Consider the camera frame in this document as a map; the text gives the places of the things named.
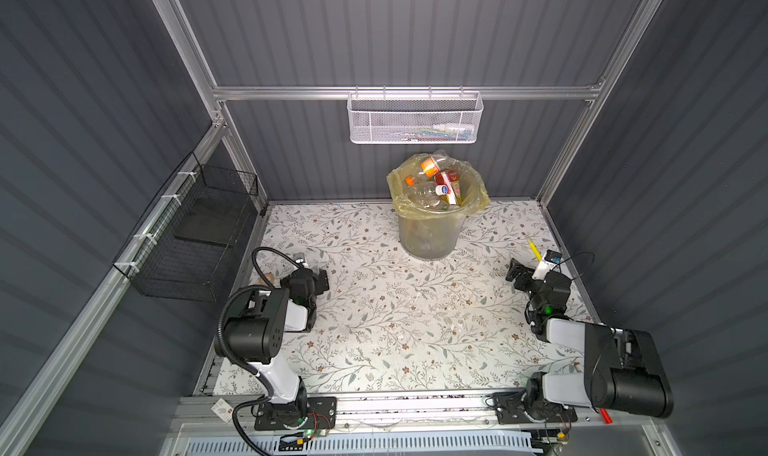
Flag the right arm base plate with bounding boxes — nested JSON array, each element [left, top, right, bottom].
[[491, 389, 544, 425]]

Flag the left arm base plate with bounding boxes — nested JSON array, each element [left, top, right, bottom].
[[252, 397, 338, 431]]

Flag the red marker pen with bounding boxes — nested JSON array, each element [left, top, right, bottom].
[[598, 408, 613, 425]]

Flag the yellow bin liner bag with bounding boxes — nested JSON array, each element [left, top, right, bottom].
[[387, 151, 490, 221]]

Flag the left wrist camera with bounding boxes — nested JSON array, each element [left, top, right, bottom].
[[293, 253, 310, 269]]

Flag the white wire wall basket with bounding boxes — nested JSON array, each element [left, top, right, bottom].
[[346, 91, 484, 145]]

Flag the white tube in basket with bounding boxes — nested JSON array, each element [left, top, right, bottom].
[[425, 123, 476, 141]]

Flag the mesh waste bin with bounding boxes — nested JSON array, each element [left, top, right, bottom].
[[397, 215, 471, 260]]

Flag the red yellow tea bottle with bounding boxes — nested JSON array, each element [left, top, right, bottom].
[[434, 169, 461, 207]]

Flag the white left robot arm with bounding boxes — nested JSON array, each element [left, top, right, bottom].
[[214, 268, 329, 418]]

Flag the yellow highlighter pen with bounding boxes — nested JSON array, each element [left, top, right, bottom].
[[527, 238, 543, 262]]

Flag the black wire wall basket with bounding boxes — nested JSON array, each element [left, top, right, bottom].
[[113, 155, 259, 303]]

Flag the orange label bottle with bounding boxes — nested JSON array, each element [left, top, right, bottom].
[[404, 174, 432, 193], [420, 155, 446, 179]]

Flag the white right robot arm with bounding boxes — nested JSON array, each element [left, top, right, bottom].
[[494, 253, 674, 424]]

